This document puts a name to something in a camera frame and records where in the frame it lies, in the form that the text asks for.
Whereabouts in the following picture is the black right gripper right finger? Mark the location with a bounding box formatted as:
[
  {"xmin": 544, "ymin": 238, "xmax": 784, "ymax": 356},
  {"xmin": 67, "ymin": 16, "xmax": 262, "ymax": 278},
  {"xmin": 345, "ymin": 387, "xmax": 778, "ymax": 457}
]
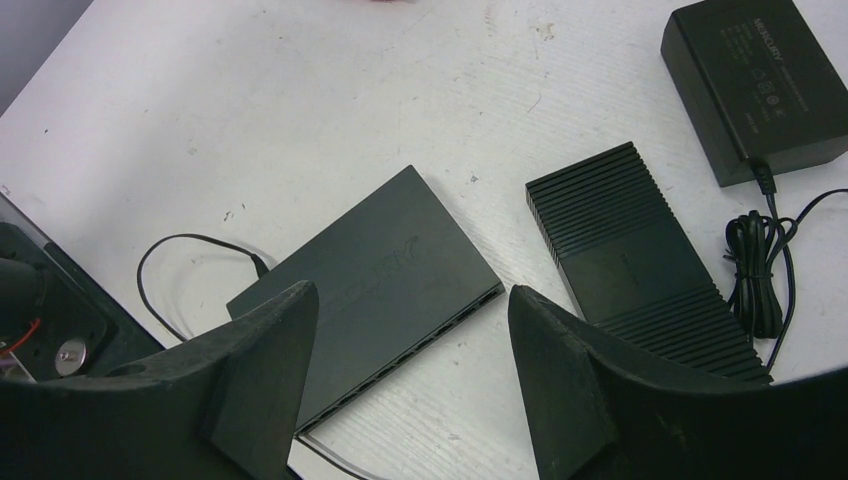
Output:
[{"xmin": 508, "ymin": 285, "xmax": 847, "ymax": 479}]

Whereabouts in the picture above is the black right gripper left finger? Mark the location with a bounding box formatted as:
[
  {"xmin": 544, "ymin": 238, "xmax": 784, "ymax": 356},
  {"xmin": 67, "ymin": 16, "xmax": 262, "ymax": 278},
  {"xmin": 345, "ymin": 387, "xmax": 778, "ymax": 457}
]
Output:
[{"xmin": 1, "ymin": 281, "xmax": 319, "ymax": 479}]

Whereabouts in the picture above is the black Mercury switch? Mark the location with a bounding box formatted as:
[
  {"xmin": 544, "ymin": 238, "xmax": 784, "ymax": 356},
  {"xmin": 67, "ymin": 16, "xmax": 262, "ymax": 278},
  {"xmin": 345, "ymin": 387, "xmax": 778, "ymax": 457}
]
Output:
[{"xmin": 228, "ymin": 167, "xmax": 504, "ymax": 432}]

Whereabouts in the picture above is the black power brick adapter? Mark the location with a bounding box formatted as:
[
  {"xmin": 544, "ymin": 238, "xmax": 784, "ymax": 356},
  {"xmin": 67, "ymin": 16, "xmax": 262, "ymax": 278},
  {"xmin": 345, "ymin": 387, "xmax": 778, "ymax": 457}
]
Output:
[{"xmin": 660, "ymin": 0, "xmax": 847, "ymax": 187}]

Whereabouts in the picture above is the ribbed black network switch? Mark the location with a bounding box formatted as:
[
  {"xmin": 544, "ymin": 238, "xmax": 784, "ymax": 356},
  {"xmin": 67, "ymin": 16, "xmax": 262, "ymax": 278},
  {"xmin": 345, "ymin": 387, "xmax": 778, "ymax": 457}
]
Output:
[{"xmin": 525, "ymin": 143, "xmax": 772, "ymax": 384}]

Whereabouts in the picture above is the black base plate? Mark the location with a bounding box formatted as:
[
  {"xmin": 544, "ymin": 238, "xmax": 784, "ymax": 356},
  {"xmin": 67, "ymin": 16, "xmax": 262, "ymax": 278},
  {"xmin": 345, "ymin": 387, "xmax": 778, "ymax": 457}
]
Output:
[{"xmin": 1, "ymin": 196, "xmax": 164, "ymax": 382}]

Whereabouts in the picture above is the short black adapter cable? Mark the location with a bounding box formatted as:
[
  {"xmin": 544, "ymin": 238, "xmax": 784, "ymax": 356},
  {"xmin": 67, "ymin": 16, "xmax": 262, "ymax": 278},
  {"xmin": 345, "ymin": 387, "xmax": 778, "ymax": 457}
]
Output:
[{"xmin": 723, "ymin": 158, "xmax": 848, "ymax": 372}]

